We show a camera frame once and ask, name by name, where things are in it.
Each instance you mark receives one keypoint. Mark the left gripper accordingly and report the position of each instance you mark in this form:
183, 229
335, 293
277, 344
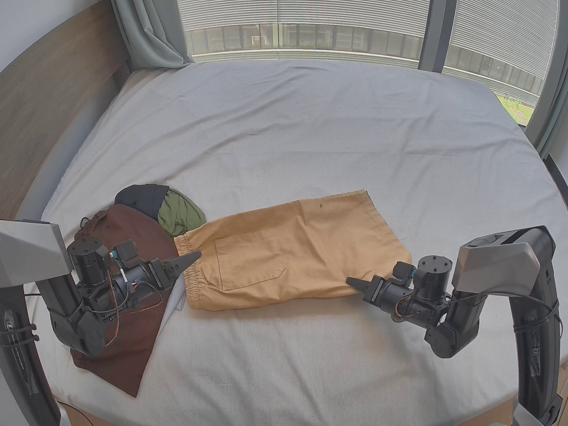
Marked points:
142, 275

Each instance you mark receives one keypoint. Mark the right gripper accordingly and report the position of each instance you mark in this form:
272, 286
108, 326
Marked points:
392, 295

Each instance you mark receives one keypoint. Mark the tan shorts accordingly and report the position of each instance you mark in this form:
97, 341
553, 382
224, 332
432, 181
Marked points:
301, 251

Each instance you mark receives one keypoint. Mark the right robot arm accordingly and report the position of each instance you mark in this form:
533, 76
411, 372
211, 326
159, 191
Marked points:
497, 264

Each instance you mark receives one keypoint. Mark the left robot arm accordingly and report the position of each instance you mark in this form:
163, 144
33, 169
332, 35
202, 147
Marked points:
86, 260

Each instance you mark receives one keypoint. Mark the bed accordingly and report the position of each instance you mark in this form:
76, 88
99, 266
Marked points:
310, 118

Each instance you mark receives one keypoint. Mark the white garment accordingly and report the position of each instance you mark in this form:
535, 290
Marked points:
175, 302

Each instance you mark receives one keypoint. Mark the green garment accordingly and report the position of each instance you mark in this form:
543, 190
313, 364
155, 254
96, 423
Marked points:
179, 213

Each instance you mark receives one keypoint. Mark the brown garment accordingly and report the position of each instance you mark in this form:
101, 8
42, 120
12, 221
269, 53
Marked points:
128, 348

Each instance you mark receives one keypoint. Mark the black garment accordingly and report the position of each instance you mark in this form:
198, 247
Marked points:
137, 198

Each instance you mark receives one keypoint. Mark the grey-green curtain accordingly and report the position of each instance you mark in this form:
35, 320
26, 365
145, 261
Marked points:
142, 25
554, 82

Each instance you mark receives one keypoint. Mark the window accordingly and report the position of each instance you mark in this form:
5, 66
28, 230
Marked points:
333, 11

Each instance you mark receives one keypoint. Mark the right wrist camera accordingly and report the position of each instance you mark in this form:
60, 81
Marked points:
403, 271

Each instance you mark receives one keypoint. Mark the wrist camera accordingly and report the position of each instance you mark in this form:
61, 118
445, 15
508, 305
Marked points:
126, 251
403, 271

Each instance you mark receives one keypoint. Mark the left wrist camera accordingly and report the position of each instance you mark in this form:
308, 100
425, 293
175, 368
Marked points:
126, 251

